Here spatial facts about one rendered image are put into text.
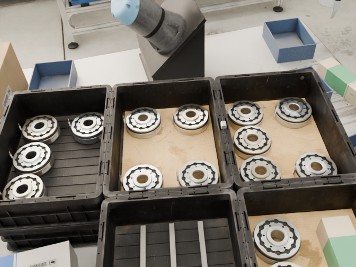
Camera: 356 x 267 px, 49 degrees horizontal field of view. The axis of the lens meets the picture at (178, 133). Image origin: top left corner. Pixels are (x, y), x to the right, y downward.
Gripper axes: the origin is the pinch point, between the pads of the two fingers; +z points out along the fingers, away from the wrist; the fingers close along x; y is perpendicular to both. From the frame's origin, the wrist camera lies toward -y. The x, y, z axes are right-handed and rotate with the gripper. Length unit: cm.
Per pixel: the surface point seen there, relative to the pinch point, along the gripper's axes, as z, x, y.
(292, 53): 28.6, -10.2, 4.3
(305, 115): 12.4, 35.7, 8.8
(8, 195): 13, 66, 86
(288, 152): 15, 47, 14
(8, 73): 19, 17, 105
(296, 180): 3, 63, 16
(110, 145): 6, 54, 61
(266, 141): 12, 46, 21
